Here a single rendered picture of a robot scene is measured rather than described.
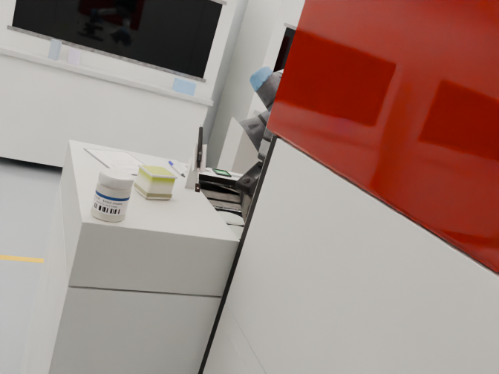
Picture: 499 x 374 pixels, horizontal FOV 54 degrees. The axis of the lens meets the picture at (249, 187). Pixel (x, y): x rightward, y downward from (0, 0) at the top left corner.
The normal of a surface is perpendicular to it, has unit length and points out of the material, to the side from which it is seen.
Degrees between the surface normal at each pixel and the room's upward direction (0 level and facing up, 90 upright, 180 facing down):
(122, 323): 90
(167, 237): 90
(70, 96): 90
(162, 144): 90
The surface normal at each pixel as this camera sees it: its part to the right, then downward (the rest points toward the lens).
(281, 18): 0.36, 0.34
